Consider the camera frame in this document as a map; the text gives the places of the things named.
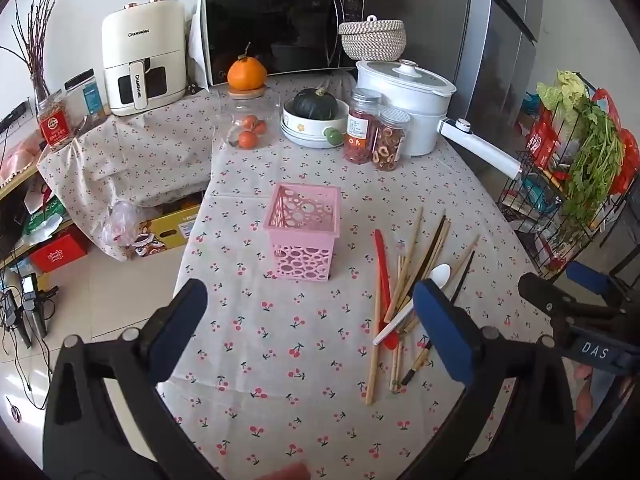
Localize pink perforated plastic basket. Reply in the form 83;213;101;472
263;183;342;282

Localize white plastic spoon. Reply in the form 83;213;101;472
372;263;452;346

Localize jar of dried fruit slices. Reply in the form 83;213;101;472
371;108;411;172

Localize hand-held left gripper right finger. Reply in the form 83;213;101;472
400;278;581;480

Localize black devices with cables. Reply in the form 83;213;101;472
0;271;60;348

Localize green package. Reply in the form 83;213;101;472
21;199;72;237

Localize pink bag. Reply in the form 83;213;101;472
0;134;45;182

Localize red plastic bag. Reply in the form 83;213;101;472
591;88;640;195

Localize jar of red goji berries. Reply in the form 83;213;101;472
342;88;382;165

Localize black microwave oven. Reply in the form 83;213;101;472
198;0;367;89

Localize white ceramic bowl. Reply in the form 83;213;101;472
278;98;350;150

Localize white pot lid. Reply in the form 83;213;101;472
355;58;457;99

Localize person's right hand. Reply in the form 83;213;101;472
574;364;595;432

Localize blue label clear container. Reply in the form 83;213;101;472
64;68;107;127

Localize grey refrigerator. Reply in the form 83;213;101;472
451;0;547;128

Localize red silicone spoon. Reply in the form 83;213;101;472
374;229;402;352

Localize white electric pot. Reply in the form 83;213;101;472
356;77;524;181

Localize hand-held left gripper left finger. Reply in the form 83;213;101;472
42;278;223;480

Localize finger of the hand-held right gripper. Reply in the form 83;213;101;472
566;261;627;307
517;273;627;320

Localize napa cabbage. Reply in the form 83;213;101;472
536;69;592;127

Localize dried branches in vase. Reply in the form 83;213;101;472
0;0;67;107

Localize red cardboard box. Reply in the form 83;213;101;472
29;233;91;274

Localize red label snack jar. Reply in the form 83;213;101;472
36;90;77;154

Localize pile of bamboo chopsticks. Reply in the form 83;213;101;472
365;206;481;407

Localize clear glass jar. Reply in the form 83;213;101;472
219;86;282;152

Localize cream air fryer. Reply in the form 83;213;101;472
102;0;187;117

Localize black wire rack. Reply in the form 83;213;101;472
496;84;640;282

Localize dark green pumpkin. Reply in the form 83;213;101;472
291;87;337;121

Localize cherry print cabinet cloth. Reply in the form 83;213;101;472
36;87;223;262

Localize large orange citrus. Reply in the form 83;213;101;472
227;42;269;92

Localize clear plastic bag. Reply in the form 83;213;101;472
101;199;152;247

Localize woven lidded basket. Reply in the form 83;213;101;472
338;15;407;62

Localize yellow cardboard box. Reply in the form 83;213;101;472
131;200;204;259

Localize leafy green herbs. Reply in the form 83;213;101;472
559;94;627;233

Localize red snack packet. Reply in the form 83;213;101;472
524;109;562;169

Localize cherry print tablecloth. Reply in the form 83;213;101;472
157;71;576;480

